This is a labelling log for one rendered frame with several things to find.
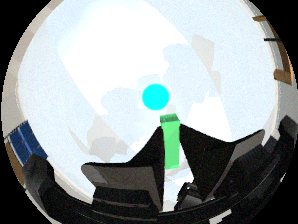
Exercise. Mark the green rectangular post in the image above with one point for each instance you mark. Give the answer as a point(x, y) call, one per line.
point(171, 125)

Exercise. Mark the cyan circle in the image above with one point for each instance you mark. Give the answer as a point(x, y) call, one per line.
point(155, 97)

